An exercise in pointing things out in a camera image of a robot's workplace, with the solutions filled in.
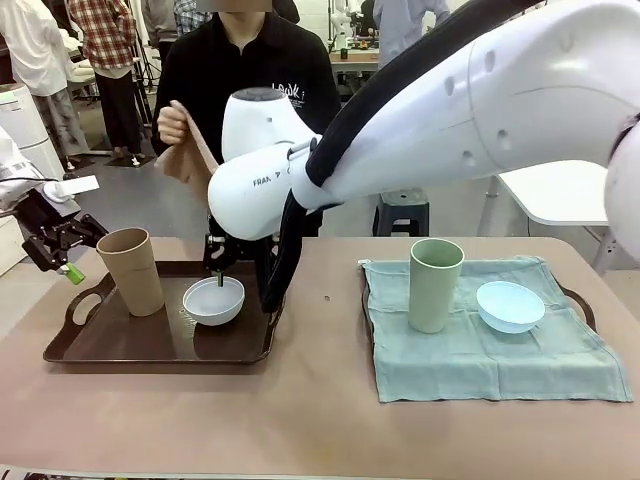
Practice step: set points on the person in black sweater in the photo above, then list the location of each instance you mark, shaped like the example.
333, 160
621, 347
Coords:
250, 60

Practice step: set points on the white side table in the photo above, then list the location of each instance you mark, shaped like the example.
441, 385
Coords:
560, 190

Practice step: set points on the person in checked shirt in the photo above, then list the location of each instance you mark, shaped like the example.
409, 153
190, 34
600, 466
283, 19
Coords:
187, 15

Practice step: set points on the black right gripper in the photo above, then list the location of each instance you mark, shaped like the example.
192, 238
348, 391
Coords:
220, 250

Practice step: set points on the white bowl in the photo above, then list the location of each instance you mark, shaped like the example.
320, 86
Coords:
212, 310

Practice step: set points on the light blue bowl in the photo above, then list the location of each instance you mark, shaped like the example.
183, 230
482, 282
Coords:
510, 307

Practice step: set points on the teal cloth mat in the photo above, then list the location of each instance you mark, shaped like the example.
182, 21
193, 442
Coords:
500, 365

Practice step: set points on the person in light blue shirt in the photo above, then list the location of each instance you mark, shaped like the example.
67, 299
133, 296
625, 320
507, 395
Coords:
400, 25

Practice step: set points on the white floor appliance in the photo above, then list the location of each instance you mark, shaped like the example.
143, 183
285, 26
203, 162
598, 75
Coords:
20, 120

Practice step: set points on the brown plastic cup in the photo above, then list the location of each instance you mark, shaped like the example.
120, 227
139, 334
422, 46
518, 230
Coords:
135, 280

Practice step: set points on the green plastic cup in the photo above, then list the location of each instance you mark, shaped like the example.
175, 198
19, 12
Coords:
432, 290

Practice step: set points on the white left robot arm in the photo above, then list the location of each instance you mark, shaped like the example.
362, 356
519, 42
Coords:
10, 155

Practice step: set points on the beige cloth mat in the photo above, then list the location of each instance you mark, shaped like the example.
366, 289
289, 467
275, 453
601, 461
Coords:
192, 165

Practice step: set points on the person's right hand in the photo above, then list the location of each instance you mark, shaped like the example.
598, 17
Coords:
175, 122

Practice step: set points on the person in white coat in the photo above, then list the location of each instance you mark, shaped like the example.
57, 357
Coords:
35, 45

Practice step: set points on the white folded fabric stack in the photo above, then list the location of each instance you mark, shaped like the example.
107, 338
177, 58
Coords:
80, 65

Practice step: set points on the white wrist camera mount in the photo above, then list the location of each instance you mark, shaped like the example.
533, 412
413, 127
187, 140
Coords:
75, 187

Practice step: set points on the background workbench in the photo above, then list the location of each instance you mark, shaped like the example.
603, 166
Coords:
355, 62

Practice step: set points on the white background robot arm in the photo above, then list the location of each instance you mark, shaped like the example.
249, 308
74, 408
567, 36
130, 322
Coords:
340, 25

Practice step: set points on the person in red plaid shirt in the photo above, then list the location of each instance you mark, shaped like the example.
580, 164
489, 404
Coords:
107, 35

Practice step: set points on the dark plastic stool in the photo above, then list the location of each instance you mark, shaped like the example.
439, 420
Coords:
400, 212

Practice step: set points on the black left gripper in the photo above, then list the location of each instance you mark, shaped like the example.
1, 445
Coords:
42, 215

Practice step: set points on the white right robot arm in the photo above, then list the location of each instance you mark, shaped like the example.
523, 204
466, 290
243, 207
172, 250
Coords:
500, 100

